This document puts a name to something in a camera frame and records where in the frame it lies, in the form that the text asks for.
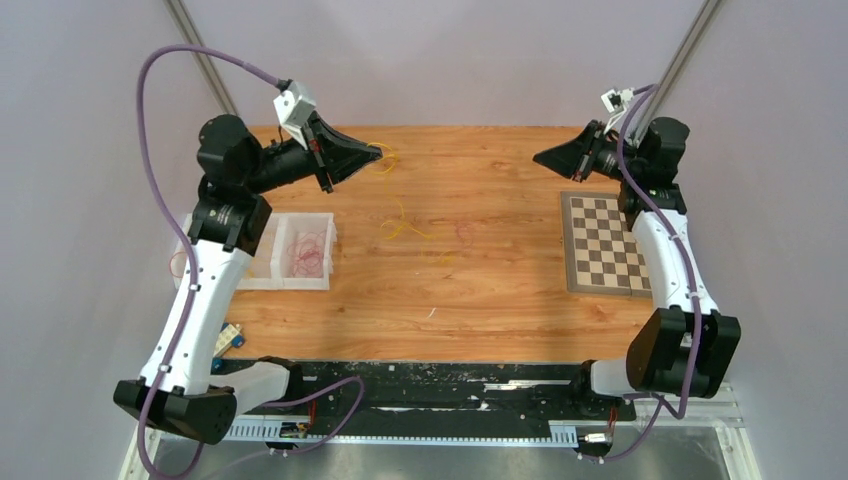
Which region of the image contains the aluminium frame rail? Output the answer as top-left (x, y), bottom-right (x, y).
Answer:
top-left (140, 373), bottom-right (745, 429)

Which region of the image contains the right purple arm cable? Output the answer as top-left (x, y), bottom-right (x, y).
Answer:
top-left (576, 83), bottom-right (704, 463)

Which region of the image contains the wooden chessboard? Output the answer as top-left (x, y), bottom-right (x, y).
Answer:
top-left (560, 191), bottom-right (651, 298)

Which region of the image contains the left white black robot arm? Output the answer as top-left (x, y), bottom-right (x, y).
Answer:
top-left (113, 113), bottom-right (382, 445)

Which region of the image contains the white slotted cable duct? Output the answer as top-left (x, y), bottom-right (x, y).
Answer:
top-left (225, 421), bottom-right (579, 448)

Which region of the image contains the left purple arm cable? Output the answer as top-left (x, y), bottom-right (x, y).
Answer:
top-left (135, 44), bottom-right (366, 480)

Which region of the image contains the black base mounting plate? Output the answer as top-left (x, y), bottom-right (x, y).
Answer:
top-left (211, 358), bottom-right (708, 440)

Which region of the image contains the white plastic two-compartment bin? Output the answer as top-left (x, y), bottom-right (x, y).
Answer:
top-left (173, 211), bottom-right (338, 293)

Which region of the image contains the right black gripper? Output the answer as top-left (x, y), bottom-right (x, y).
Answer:
top-left (533, 119), bottom-right (644, 182)

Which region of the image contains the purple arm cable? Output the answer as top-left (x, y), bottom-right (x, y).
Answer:
top-left (576, 83), bottom-right (704, 463)
top-left (135, 44), bottom-right (366, 480)

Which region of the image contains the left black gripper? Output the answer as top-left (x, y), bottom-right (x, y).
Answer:
top-left (244, 111), bottom-right (382, 195)

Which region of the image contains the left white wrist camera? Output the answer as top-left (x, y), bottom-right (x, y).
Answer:
top-left (273, 80), bottom-right (316, 150)

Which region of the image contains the white blue toy block car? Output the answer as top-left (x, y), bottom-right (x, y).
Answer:
top-left (211, 322), bottom-right (245, 373)

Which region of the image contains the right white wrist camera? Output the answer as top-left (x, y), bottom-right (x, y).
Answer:
top-left (600, 88), bottom-right (634, 134)

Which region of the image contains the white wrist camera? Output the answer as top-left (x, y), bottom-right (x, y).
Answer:
top-left (273, 80), bottom-right (316, 150)
top-left (600, 88), bottom-right (634, 134)

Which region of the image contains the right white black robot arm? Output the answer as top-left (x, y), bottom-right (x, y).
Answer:
top-left (533, 117), bottom-right (741, 418)

